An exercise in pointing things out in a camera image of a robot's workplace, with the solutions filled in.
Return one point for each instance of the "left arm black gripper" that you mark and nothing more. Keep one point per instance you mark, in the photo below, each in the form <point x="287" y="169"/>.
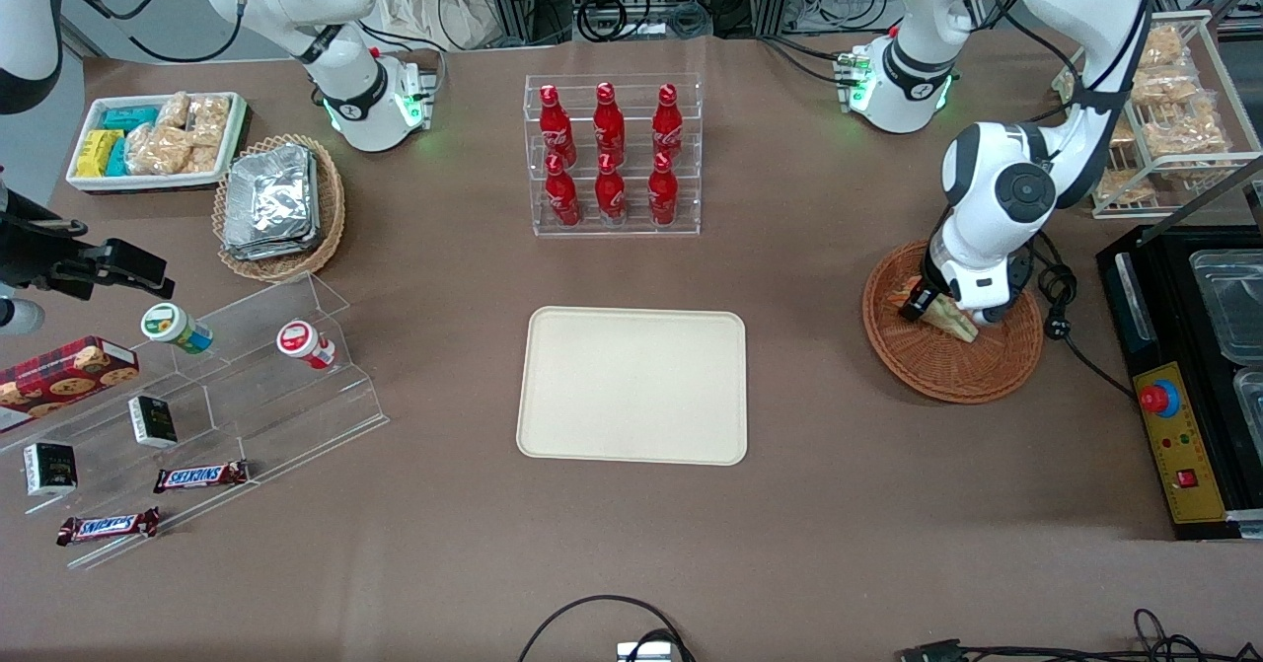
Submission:
<point x="928" y="294"/>

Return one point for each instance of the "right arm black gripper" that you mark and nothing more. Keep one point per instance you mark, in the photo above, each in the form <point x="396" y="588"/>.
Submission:
<point x="30" y="253"/>

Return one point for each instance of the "triangle sandwich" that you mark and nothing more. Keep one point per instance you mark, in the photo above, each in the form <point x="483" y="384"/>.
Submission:
<point x="955" y="325"/>

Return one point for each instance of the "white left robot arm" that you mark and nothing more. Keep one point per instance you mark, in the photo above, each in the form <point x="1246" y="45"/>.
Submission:
<point x="977" y="159"/>

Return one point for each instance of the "brown wicker basket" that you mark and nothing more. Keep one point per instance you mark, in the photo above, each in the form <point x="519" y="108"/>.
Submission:
<point x="947" y="371"/>

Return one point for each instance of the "light wicker basket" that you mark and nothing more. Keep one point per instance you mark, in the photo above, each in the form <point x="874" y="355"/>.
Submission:
<point x="331" y="208"/>

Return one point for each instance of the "beige plastic tray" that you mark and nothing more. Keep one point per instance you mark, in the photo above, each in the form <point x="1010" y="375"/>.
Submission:
<point x="631" y="386"/>

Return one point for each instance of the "green lid jar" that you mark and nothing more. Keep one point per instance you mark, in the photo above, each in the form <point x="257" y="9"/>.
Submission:
<point x="163" y="324"/>

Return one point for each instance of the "white snack bin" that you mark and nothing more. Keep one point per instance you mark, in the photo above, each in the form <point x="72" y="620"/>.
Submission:
<point x="148" y="183"/>

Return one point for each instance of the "teal snack pack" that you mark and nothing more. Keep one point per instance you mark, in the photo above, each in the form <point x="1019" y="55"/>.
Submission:
<point x="117" y="159"/>
<point x="128" y="117"/>

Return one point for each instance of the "rice crisp snack bag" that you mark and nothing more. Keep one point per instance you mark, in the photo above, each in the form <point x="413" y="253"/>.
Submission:
<point x="174" y="110"/>
<point x="204" y="159"/>
<point x="158" y="149"/>
<point x="209" y="119"/>

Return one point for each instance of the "yellow snack pack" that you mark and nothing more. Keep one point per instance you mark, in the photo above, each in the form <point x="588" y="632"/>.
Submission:
<point x="97" y="152"/>

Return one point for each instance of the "red tartan cookie box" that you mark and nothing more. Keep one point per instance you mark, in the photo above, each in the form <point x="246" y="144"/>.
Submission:
<point x="64" y="376"/>

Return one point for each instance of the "silver foil pack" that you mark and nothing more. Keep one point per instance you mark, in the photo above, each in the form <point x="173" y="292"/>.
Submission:
<point x="271" y="198"/>
<point x="266" y="251"/>

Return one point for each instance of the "small black box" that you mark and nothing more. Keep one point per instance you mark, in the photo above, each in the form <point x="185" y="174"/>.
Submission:
<point x="49" y="470"/>
<point x="153" y="422"/>

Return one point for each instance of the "red lid jar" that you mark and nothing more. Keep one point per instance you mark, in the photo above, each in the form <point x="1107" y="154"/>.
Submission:
<point x="296" y="338"/>

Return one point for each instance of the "clear acrylic stepped stand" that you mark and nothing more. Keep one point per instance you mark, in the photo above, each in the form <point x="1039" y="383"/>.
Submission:
<point x="257" y="415"/>

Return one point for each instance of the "Snickers chocolate bar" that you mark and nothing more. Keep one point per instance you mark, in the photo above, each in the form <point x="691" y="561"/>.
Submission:
<point x="200" y="477"/>
<point x="109" y="526"/>

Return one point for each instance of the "fried snack bag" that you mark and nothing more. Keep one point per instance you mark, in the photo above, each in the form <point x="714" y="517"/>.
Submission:
<point x="1189" y="131"/>
<point x="1162" y="47"/>
<point x="1164" y="85"/>
<point x="1120" y="186"/>
<point x="1123" y="131"/>

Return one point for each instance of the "black sealing machine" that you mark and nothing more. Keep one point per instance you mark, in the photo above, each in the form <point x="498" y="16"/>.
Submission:
<point x="1174" y="297"/>

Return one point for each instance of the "red emergency stop button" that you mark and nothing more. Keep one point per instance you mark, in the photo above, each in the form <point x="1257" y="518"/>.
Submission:
<point x="1159" y="399"/>

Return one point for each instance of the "red cola bottle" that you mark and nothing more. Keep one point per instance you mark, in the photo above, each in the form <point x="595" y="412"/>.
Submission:
<point x="557" y="134"/>
<point x="611" y="198"/>
<point x="663" y="198"/>
<point x="563" y="203"/>
<point x="667" y="129"/>
<point x="609" y="129"/>

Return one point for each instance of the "yellow control panel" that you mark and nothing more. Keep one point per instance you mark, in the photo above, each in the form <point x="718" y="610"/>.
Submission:
<point x="1184" y="445"/>

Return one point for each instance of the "grey metal bar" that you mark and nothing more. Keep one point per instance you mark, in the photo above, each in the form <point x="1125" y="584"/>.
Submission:
<point x="1209" y="198"/>

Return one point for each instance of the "clear plastic container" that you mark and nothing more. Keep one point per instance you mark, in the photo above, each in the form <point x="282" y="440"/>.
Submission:
<point x="1251" y="401"/>
<point x="1228" y="302"/>

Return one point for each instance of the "clear acrylic bottle rack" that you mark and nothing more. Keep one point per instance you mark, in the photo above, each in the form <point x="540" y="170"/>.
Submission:
<point x="612" y="231"/>

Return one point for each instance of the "white cloth bag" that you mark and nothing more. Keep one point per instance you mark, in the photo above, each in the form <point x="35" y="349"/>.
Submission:
<point x="434" y="1"/>

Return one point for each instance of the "small grey device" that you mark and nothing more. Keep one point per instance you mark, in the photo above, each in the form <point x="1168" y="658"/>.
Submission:
<point x="646" y="652"/>

